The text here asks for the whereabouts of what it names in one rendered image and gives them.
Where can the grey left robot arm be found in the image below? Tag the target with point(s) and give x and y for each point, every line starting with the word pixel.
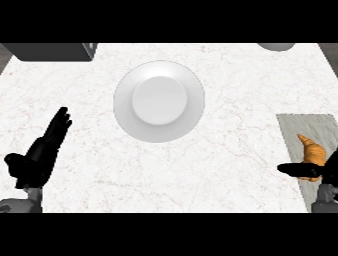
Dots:
pixel 21 202

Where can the grey round object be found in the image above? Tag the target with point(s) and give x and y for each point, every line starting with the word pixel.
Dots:
pixel 276 46

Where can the white oval plate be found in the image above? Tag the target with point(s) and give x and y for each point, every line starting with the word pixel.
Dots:
pixel 160 101

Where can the orange croissant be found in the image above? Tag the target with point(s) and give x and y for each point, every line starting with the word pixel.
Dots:
pixel 313 154

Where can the dark grey box appliance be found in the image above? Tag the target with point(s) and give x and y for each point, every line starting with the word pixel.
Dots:
pixel 53 51

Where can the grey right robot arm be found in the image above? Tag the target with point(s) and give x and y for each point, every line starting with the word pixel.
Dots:
pixel 329 201

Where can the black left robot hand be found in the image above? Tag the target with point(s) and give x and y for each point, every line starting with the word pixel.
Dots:
pixel 39 156

